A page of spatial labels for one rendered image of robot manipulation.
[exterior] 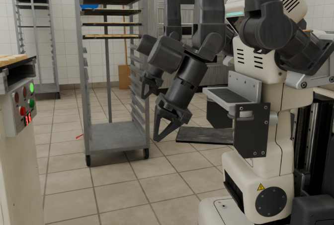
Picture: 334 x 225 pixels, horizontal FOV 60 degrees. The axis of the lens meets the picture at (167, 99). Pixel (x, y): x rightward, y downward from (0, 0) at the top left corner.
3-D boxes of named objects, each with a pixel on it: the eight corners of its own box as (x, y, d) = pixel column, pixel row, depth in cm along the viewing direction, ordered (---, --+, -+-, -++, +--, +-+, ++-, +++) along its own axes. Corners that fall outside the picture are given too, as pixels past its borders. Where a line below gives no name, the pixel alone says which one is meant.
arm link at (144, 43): (181, 34, 100) (176, 34, 108) (151, 19, 97) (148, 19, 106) (166, 65, 102) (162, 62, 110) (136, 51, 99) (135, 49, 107)
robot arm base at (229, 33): (250, 37, 103) (237, 37, 114) (234, 24, 101) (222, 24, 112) (235, 57, 104) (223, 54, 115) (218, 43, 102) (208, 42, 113)
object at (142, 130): (145, 135, 221) (145, 131, 220) (142, 135, 220) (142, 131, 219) (131, 112, 280) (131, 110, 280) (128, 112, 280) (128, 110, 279)
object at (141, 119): (145, 124, 219) (145, 120, 218) (142, 124, 218) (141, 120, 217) (131, 104, 278) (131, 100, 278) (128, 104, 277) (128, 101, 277)
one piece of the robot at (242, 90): (241, 126, 109) (244, 68, 104) (280, 157, 82) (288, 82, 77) (200, 128, 106) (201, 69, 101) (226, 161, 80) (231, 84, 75)
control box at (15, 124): (4, 137, 86) (-3, 92, 83) (28, 114, 109) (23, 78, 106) (17, 136, 87) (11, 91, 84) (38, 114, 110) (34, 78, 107)
